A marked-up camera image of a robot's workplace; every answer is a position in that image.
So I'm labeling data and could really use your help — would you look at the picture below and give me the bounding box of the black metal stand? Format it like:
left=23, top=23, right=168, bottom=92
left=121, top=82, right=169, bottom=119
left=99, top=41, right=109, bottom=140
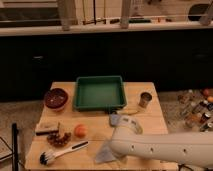
left=0, top=123, right=19, bottom=171

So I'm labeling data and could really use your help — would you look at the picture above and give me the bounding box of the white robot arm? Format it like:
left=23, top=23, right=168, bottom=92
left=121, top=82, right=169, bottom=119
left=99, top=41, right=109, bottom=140
left=110, top=116, right=213, bottom=169

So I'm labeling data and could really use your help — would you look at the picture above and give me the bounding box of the dark red bowl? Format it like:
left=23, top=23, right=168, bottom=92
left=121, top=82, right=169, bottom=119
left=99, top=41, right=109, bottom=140
left=44, top=88, right=68, bottom=111

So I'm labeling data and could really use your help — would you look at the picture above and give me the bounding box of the blue sponge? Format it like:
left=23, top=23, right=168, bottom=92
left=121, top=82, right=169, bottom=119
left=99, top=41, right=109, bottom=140
left=109, top=114, right=120, bottom=127

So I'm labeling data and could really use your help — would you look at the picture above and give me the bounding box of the group of spice bottles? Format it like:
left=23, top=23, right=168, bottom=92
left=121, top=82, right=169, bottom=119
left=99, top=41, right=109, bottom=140
left=178, top=90, right=211, bottom=129

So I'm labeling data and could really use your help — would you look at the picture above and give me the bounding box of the blue-grey towel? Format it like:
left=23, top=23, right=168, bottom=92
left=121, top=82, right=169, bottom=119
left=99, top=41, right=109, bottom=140
left=94, top=141, right=117, bottom=164

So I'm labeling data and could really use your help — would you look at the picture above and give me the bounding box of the white dish brush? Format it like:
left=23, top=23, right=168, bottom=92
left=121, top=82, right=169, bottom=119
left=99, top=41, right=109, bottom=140
left=39, top=141, right=89, bottom=165

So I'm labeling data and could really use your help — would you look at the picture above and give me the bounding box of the orange fruit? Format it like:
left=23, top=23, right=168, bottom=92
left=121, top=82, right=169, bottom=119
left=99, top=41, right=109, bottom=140
left=74, top=124, right=87, bottom=138

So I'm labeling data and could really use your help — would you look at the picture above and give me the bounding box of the green plastic tray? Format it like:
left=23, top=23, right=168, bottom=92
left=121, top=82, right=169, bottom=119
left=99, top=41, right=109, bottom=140
left=73, top=76, right=127, bottom=111

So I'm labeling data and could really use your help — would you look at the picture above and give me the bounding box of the black-handled scrub block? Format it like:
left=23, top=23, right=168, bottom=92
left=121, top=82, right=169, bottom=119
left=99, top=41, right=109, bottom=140
left=35, top=122, right=60, bottom=136

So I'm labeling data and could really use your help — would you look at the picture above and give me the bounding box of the yellow banana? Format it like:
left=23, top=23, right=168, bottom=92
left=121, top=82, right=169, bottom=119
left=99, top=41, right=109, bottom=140
left=118, top=109, right=139, bottom=115

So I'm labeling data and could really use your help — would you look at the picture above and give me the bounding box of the metal cup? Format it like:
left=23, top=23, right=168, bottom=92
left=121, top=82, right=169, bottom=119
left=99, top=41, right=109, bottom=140
left=139, top=92, right=152, bottom=108

